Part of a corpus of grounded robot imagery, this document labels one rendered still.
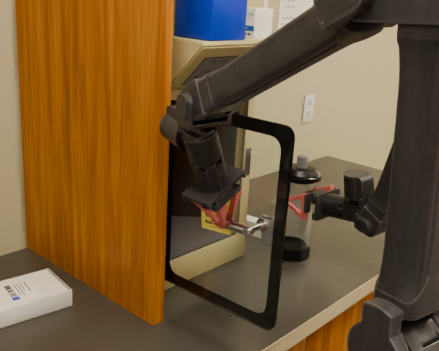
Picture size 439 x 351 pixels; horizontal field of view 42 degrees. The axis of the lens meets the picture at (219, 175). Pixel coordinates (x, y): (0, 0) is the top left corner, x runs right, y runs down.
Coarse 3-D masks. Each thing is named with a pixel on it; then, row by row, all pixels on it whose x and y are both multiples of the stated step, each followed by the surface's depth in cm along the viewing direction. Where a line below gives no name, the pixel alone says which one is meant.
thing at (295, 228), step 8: (320, 176) 145; (296, 184) 144; (304, 184) 144; (312, 184) 145; (296, 192) 144; (304, 192) 144; (296, 200) 145; (288, 208) 146; (312, 208) 148; (288, 216) 147; (296, 216) 146; (288, 224) 147; (296, 224) 147; (304, 224) 147; (288, 232) 148; (296, 232) 147; (304, 232) 148; (288, 240) 148; (296, 240) 148; (304, 240) 149; (288, 248) 149; (296, 248) 149; (304, 248) 150
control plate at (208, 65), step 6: (204, 60) 110; (210, 60) 111; (216, 60) 113; (222, 60) 114; (228, 60) 116; (198, 66) 111; (204, 66) 113; (210, 66) 114; (216, 66) 115; (222, 66) 117; (192, 72) 112; (198, 72) 114; (204, 72) 115; (192, 78) 115; (198, 78) 116; (186, 84) 116
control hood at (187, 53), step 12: (180, 48) 109; (192, 48) 107; (204, 48) 106; (216, 48) 108; (228, 48) 111; (240, 48) 114; (180, 60) 109; (192, 60) 108; (180, 72) 110; (180, 84) 115
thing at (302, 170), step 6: (300, 156) 146; (306, 156) 146; (300, 162) 145; (306, 162) 146; (294, 168) 146; (300, 168) 146; (306, 168) 146; (312, 168) 147; (294, 174) 144; (300, 174) 143; (306, 174) 143; (312, 174) 144
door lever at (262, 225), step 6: (216, 216) 106; (228, 222) 104; (234, 222) 104; (258, 222) 105; (264, 222) 104; (228, 228) 104; (234, 228) 103; (240, 228) 102; (246, 228) 101; (252, 228) 102; (258, 228) 103; (264, 228) 105; (246, 234) 101; (252, 234) 102
